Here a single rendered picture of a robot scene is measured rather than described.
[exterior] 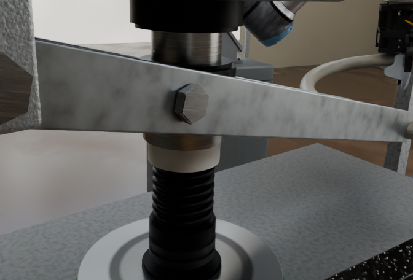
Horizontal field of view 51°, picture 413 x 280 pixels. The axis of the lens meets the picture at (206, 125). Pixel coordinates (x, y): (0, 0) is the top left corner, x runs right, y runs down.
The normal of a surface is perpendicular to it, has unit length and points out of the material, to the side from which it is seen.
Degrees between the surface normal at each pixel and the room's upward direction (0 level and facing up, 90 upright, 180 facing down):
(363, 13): 90
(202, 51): 90
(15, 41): 90
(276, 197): 0
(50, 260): 0
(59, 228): 0
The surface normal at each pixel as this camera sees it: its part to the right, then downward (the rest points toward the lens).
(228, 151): 0.49, 0.28
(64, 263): 0.04, -0.95
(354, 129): 0.71, 0.23
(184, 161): 0.10, 0.30
